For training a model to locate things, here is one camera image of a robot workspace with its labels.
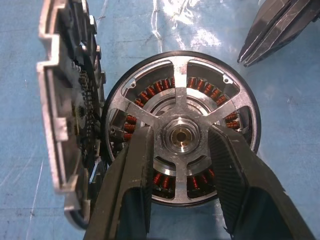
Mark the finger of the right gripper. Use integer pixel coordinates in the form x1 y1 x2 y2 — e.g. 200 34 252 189
237 0 288 63
244 0 320 68

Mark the grey toothed gear part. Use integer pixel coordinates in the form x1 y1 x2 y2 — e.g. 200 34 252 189
36 0 108 230

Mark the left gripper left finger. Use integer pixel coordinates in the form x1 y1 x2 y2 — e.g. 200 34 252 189
83 124 155 240

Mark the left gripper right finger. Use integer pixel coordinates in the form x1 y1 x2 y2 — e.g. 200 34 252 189
207 124 316 240

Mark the copper coil motor stator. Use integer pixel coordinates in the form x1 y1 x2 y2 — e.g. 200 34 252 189
109 74 251 201

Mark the blue plastic table sheet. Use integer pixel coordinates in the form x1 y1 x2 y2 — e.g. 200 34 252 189
0 0 320 240

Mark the silver black pulley wheel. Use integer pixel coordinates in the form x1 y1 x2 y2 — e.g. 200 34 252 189
101 50 262 208

